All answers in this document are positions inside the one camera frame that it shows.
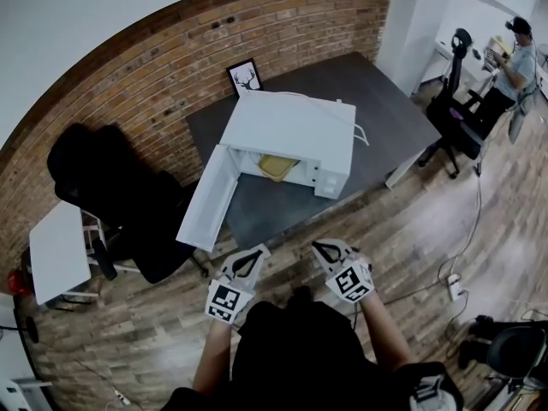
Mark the black round-back chair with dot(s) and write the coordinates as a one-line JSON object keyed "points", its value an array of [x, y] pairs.
{"points": [[514, 349]]}

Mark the person's right forearm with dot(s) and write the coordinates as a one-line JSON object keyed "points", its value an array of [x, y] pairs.
{"points": [[383, 332]]}

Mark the person's black shoe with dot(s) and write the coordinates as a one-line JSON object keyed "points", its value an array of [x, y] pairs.
{"points": [[299, 296]]}

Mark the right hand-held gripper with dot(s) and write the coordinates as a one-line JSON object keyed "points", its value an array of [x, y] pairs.
{"points": [[349, 283]]}

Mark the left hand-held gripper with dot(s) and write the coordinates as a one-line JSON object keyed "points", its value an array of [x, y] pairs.
{"points": [[222, 301]]}

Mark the person's left forearm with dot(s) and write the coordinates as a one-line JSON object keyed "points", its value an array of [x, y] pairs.
{"points": [[214, 353]]}

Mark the white desk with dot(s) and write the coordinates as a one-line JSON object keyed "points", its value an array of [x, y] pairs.
{"points": [[475, 64]]}

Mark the white microwave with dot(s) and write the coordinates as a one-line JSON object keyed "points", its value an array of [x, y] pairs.
{"points": [[291, 126]]}

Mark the black headrest office chair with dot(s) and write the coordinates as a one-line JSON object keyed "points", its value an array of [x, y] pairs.
{"points": [[454, 122]]}

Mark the black framed deer picture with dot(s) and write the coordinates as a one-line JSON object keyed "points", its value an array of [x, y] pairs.
{"points": [[245, 78]]}

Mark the small white table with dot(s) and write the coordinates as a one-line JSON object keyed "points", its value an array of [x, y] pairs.
{"points": [[60, 251]]}

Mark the yellow item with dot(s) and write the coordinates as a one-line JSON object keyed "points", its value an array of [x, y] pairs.
{"points": [[276, 167]]}

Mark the white power strip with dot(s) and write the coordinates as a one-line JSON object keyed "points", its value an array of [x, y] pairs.
{"points": [[454, 287]]}

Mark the red object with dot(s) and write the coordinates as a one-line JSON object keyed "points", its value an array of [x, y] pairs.
{"points": [[17, 281]]}

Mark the person's black clothing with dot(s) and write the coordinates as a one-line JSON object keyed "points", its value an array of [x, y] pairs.
{"points": [[299, 349]]}

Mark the large black office chair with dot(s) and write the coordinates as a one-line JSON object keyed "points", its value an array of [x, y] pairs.
{"points": [[128, 195]]}

